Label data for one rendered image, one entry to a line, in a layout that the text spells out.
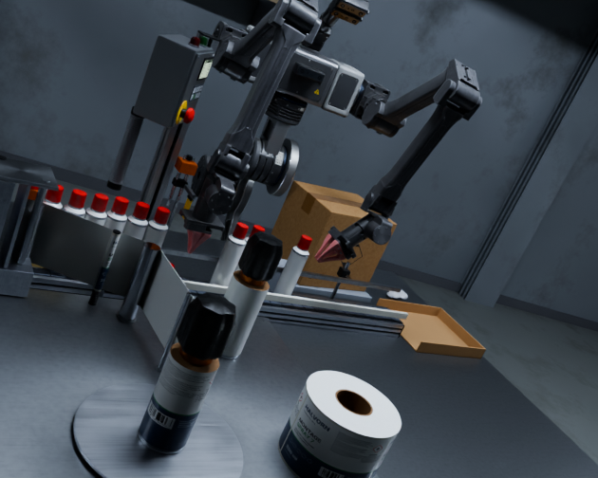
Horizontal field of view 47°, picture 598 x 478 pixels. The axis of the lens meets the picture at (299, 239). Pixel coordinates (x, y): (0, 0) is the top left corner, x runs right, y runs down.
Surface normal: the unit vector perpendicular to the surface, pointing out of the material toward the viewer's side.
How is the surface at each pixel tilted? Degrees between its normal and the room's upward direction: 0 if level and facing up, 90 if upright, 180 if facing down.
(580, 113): 90
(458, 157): 90
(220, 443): 0
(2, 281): 90
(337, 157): 90
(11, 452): 0
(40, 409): 0
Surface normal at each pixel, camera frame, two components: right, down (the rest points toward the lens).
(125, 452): 0.38, -0.87
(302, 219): -0.77, -0.11
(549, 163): 0.25, 0.42
